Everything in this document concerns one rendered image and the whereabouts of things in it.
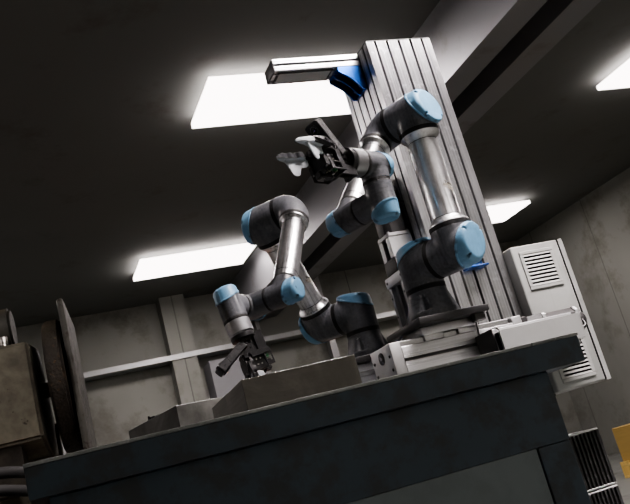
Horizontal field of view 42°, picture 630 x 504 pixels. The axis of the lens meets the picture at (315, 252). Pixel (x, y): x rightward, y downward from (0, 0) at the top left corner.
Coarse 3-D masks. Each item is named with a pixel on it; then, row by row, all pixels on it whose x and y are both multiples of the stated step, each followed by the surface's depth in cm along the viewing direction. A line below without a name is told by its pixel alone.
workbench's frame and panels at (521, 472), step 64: (384, 384) 99; (448, 384) 101; (512, 384) 105; (128, 448) 88; (192, 448) 90; (256, 448) 94; (320, 448) 96; (384, 448) 98; (448, 448) 100; (512, 448) 102
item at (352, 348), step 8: (360, 328) 274; (368, 328) 274; (376, 328) 275; (352, 336) 275; (360, 336) 273; (368, 336) 273; (376, 336) 273; (352, 344) 274; (360, 344) 273; (368, 344) 271; (376, 344) 271; (384, 344) 273; (352, 352) 273; (360, 352) 271; (368, 352) 270
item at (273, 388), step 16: (304, 368) 115; (320, 368) 115; (336, 368) 116; (352, 368) 117; (240, 384) 113; (256, 384) 112; (272, 384) 113; (288, 384) 113; (304, 384) 114; (320, 384) 115; (336, 384) 115; (352, 384) 116; (240, 400) 114; (256, 400) 112; (272, 400) 112; (288, 400) 113
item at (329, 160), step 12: (312, 156) 201; (324, 156) 198; (336, 156) 200; (348, 156) 206; (312, 168) 201; (324, 168) 198; (336, 168) 197; (348, 168) 204; (324, 180) 202; (348, 180) 206
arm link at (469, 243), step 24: (408, 96) 234; (432, 96) 238; (384, 120) 239; (408, 120) 233; (432, 120) 232; (408, 144) 235; (432, 144) 232; (432, 168) 230; (432, 192) 229; (432, 216) 229; (456, 216) 225; (432, 240) 228; (456, 240) 221; (480, 240) 226; (432, 264) 227; (456, 264) 224
